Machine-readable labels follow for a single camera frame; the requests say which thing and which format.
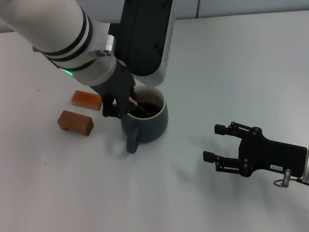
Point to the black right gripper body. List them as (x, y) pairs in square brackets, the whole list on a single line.
[(270, 154)]

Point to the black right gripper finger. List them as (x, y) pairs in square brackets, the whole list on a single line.
[(243, 132), (228, 165)]

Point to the grey ceramic mug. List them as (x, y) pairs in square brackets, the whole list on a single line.
[(149, 128)]

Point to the dark coffee liquid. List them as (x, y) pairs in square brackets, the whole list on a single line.
[(153, 108)]

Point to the brown arched wooden block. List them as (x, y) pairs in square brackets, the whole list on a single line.
[(78, 122)]

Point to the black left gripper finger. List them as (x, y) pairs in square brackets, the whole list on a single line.
[(133, 93), (113, 112)]

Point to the glossy orange wooden block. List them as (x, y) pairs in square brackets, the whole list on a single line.
[(85, 100)]

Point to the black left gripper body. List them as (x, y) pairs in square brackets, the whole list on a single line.
[(118, 84)]

